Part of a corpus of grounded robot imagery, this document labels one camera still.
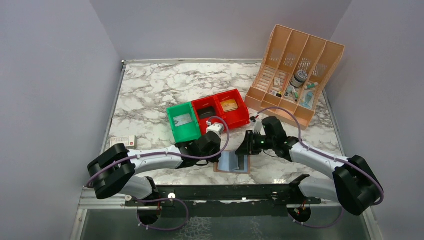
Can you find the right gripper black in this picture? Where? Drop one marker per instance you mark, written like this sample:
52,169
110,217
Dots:
247,146

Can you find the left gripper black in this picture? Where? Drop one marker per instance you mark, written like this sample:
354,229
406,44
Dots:
215,159

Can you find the brown leather card holder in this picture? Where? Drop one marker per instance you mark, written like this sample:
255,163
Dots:
231,163

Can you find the green plastic bin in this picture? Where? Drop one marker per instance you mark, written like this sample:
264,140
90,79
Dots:
186,132

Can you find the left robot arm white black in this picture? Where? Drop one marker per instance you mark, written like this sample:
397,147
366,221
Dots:
116,170

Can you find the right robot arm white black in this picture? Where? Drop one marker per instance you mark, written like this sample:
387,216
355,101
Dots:
349,180

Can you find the black card in red bin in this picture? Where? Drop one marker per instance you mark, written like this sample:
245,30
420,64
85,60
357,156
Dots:
206,112

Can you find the silver card in green bin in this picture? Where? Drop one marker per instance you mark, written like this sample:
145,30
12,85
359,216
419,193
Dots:
183,119

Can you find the gold card in red bin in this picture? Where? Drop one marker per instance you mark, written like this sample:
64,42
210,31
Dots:
229,105

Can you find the white red playing card box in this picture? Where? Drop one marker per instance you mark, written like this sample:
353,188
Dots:
129,141

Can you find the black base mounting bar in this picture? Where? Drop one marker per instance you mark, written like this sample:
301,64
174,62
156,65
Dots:
217,201

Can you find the small items in organizer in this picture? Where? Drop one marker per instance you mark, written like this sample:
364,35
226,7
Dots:
292,93

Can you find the round jar patterned lid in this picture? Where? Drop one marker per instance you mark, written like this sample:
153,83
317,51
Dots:
299,78

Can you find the green white tube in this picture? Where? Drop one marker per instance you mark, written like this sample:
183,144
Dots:
312,85

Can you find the peach desk organizer rack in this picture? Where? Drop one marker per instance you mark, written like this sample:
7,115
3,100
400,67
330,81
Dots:
294,71

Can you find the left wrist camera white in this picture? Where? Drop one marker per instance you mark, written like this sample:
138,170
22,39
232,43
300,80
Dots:
217,128

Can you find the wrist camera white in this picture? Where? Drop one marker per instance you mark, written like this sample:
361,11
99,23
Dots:
217,128
258,126

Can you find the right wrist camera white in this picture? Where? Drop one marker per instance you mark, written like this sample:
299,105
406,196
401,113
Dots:
258,126

